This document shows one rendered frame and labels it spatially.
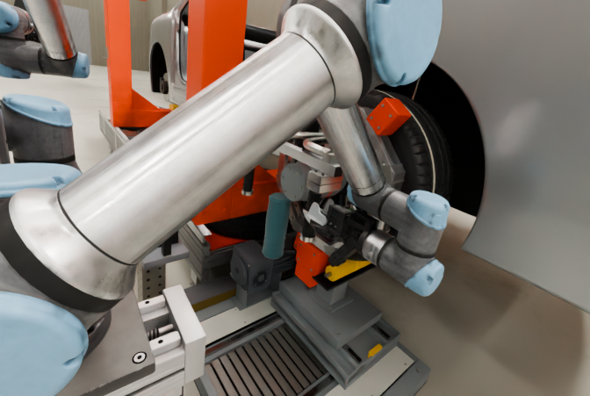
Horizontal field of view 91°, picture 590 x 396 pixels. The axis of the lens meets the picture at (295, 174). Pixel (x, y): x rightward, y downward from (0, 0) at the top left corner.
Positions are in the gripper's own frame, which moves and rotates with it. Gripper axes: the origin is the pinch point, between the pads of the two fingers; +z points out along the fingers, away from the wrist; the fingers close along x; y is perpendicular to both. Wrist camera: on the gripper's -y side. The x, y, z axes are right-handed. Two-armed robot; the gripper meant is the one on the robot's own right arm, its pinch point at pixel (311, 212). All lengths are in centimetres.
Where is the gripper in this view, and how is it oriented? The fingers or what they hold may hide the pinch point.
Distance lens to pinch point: 82.1
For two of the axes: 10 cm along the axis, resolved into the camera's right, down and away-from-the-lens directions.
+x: -7.7, 1.0, -6.3
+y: 1.4, -9.4, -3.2
